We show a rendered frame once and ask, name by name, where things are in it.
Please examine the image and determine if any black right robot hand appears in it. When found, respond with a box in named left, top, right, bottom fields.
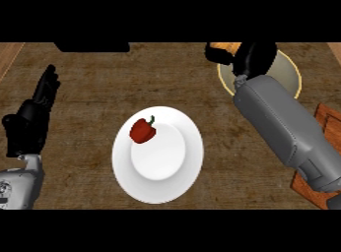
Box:
left=204, top=41, right=279, bottom=79

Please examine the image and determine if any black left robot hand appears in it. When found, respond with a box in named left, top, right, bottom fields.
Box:
left=0, top=64, right=62, bottom=158

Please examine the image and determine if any golden brown croissant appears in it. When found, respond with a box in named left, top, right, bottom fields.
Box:
left=208, top=41, right=242, bottom=56

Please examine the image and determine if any pale bowl with yellow rim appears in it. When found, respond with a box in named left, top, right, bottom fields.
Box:
left=214, top=48, right=303, bottom=100

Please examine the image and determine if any white plate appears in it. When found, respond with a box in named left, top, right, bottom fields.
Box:
left=111, top=105, right=205, bottom=205

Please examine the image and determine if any red bell pepper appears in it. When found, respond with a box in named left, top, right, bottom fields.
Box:
left=127, top=114, right=157, bottom=145

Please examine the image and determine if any brown wooden cutting board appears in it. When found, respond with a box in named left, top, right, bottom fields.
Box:
left=290, top=102, right=341, bottom=211

